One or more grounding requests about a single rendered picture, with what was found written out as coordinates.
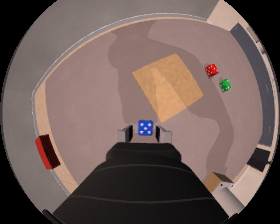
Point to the red die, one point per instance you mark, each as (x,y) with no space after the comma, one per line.
(211,70)

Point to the green die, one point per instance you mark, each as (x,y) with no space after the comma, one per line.
(225,85)

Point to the blue die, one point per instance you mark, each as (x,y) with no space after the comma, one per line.
(145,127)

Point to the tan square mat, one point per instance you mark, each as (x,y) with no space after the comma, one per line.
(168,85)

